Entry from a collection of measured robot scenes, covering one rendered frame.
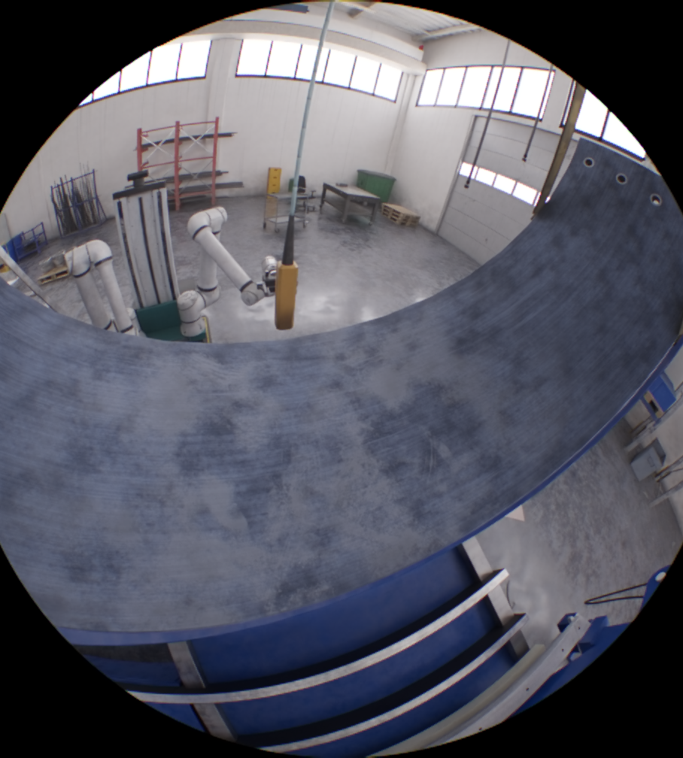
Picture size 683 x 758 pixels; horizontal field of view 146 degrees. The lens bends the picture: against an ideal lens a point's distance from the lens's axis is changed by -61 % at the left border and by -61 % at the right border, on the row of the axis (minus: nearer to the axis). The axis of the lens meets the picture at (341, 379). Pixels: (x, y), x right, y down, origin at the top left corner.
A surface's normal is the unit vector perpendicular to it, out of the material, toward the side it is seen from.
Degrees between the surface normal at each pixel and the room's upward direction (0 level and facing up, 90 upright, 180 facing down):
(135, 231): 90
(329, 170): 90
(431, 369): 25
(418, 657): 0
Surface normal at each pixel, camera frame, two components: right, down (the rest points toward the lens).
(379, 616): 0.18, -0.66
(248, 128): 0.37, 0.74
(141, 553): 0.55, -0.66
